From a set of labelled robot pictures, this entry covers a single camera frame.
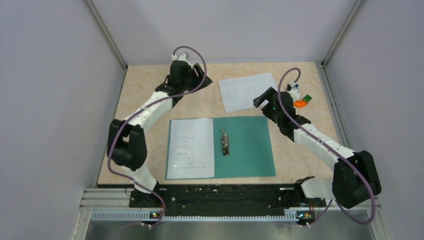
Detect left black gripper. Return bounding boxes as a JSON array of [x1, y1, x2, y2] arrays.
[[180, 63, 212, 94]]

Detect white paper sheets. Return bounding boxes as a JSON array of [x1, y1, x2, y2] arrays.
[[218, 72, 277, 113]]

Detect green plastic folder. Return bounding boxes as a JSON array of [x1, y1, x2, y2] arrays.
[[164, 115, 277, 181]]

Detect printed white paper sheet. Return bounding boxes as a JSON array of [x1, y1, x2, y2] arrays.
[[165, 118, 215, 180]]

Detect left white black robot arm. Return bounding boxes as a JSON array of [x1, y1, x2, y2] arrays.
[[106, 60, 213, 207]]

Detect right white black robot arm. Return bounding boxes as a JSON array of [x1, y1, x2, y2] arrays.
[[253, 87, 382, 209]]

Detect metal folder clip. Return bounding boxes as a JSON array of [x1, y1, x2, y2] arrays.
[[221, 128, 230, 156]]

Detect orange curved toy block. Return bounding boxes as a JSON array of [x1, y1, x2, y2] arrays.
[[293, 98, 309, 108]]

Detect green toy brick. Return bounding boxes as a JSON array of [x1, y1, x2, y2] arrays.
[[302, 94, 312, 103]]

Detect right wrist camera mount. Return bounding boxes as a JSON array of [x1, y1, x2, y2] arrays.
[[286, 82, 301, 102]]

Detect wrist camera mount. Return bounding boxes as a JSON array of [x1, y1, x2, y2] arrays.
[[171, 52, 193, 67], [286, 82, 301, 102]]

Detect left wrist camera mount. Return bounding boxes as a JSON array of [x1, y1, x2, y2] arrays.
[[171, 52, 193, 67]]

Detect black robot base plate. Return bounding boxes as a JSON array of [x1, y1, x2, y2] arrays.
[[129, 183, 327, 217]]

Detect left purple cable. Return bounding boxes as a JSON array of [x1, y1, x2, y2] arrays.
[[107, 45, 208, 228]]

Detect aluminium frame rail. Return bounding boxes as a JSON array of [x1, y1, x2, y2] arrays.
[[79, 188, 133, 210]]

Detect grey slotted cable duct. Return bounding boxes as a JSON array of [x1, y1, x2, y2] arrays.
[[90, 210, 300, 222]]

